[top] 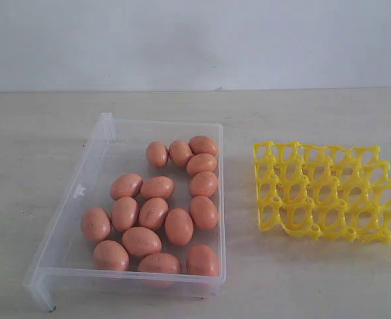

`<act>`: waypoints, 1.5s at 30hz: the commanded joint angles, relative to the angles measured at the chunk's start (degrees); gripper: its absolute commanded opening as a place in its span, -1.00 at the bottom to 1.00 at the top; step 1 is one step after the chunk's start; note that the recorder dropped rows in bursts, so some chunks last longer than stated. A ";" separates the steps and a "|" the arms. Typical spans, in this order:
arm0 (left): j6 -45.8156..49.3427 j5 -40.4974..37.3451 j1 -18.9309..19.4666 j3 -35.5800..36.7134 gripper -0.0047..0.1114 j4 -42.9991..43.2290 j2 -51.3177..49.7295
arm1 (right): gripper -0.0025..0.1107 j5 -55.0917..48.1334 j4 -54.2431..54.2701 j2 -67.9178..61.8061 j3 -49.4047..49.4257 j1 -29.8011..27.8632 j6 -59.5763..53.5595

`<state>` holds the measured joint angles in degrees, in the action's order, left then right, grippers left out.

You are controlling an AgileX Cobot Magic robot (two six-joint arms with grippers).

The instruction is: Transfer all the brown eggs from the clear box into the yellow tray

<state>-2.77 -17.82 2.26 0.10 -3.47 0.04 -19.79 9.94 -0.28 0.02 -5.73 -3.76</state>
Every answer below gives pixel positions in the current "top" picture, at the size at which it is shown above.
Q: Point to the yellow plastic egg tray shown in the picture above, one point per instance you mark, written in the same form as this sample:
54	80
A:
327	192

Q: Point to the brown egg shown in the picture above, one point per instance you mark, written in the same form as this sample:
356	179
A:
124	213
157	154
127	185
159	186
153	213
180	153
179	227
203	261
110	255
201	162
203	145
95	224
160	263
203	212
141	242
203	184

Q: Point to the clear plastic container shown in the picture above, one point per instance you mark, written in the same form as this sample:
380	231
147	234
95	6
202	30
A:
116	147

